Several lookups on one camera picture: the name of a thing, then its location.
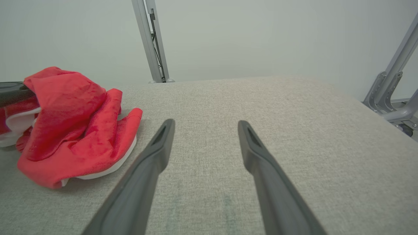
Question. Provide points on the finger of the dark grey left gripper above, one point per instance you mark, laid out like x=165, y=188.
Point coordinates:
x=13, y=93

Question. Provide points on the red shorts with white waistband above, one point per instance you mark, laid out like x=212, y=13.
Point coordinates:
x=72, y=130

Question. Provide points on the grey metal partition post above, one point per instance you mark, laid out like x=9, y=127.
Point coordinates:
x=152, y=42

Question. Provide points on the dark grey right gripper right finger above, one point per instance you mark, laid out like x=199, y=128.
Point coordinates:
x=277, y=189

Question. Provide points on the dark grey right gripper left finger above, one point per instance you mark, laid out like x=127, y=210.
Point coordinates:
x=137, y=182

